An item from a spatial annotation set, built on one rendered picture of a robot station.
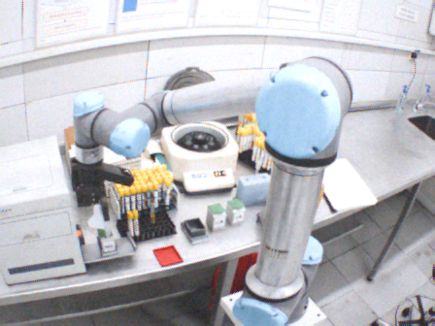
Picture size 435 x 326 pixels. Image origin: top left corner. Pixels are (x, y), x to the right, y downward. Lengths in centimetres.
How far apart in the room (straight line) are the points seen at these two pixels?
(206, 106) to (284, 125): 27
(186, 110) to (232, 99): 10
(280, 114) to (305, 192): 13
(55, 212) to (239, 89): 51
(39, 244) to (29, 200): 15
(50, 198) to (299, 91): 61
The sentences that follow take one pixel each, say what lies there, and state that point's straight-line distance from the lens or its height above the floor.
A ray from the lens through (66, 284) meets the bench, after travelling 110.
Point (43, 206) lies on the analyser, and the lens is 93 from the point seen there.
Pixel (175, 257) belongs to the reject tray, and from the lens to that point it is 116.
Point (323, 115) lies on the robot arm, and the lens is 52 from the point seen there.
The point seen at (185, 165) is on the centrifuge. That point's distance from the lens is 137.
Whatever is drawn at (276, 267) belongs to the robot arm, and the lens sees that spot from 70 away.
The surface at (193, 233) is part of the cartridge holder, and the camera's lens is 120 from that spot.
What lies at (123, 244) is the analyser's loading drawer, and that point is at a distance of 114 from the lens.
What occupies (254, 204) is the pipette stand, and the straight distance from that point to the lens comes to 137.
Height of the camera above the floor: 173
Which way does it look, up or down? 33 degrees down
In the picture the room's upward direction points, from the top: 8 degrees clockwise
